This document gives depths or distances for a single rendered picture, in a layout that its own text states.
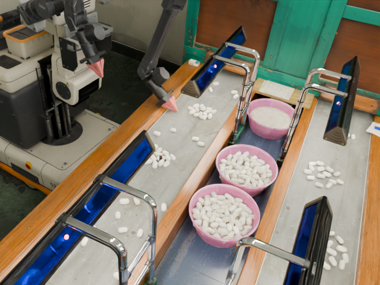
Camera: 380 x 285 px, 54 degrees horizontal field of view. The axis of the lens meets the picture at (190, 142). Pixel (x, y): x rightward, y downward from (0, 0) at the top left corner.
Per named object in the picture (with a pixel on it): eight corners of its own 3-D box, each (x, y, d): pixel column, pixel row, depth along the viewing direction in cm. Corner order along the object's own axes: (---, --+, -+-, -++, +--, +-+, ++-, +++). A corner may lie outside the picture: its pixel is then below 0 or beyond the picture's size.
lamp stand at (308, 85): (275, 165, 174) (302, 83, 146) (284, 141, 189) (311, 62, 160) (315, 180, 170) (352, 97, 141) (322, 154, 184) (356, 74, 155)
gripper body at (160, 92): (175, 91, 187) (164, 80, 185) (165, 100, 179) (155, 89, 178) (167, 97, 191) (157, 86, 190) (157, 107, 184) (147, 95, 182)
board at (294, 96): (250, 91, 206) (250, 89, 205) (257, 79, 217) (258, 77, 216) (309, 109, 197) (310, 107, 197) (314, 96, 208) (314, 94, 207)
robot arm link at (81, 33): (80, 27, 155) (70, 31, 151) (91, 24, 151) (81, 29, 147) (87, 43, 158) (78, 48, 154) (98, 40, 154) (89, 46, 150)
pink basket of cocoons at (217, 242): (175, 237, 139) (176, 221, 133) (202, 190, 158) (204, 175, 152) (242, 267, 132) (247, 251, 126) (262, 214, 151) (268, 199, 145)
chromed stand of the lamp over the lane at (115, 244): (72, 311, 115) (50, 220, 86) (108, 260, 129) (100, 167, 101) (125, 340, 110) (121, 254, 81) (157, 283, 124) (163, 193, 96)
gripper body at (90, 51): (107, 54, 158) (99, 37, 155) (90, 63, 151) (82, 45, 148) (96, 56, 162) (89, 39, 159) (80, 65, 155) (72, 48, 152)
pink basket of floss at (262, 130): (257, 147, 184) (260, 132, 178) (235, 115, 203) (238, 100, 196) (303, 139, 192) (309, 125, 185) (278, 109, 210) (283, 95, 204)
